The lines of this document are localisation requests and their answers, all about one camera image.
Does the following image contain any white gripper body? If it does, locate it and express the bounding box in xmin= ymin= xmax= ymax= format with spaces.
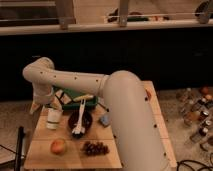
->
xmin=33 ymin=84 xmax=54 ymax=105

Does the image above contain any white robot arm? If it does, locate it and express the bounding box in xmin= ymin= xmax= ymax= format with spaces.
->
xmin=22 ymin=57 xmax=171 ymax=171

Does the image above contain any white paper cup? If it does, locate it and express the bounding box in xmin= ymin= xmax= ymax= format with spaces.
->
xmin=46 ymin=108 xmax=63 ymax=130

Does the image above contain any white plastic fork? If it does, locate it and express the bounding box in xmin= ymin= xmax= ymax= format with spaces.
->
xmin=72 ymin=99 xmax=86 ymax=136

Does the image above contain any green tray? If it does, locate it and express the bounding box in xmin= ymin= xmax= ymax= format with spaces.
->
xmin=54 ymin=87 xmax=98 ymax=110

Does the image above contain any yellow banana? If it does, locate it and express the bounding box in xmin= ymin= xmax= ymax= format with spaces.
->
xmin=73 ymin=94 xmax=94 ymax=102

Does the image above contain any black stand pole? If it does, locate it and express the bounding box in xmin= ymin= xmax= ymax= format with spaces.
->
xmin=14 ymin=126 xmax=25 ymax=171

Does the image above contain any orange peach fruit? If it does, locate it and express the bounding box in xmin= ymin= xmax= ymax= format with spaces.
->
xmin=50 ymin=139 xmax=66 ymax=155

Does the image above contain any blue sponge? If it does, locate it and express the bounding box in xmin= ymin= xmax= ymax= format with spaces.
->
xmin=99 ymin=114 xmax=110 ymax=127

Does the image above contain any dark grape bunch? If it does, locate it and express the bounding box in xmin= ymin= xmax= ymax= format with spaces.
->
xmin=82 ymin=141 xmax=110 ymax=156

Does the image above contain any spice jar cluster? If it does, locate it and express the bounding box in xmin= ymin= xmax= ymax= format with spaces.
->
xmin=176 ymin=87 xmax=213 ymax=143

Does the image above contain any wooden railing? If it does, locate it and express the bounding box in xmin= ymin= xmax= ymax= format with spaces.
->
xmin=0 ymin=0 xmax=213 ymax=35

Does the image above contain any black cable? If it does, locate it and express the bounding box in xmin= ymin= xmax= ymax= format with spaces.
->
xmin=176 ymin=159 xmax=213 ymax=171

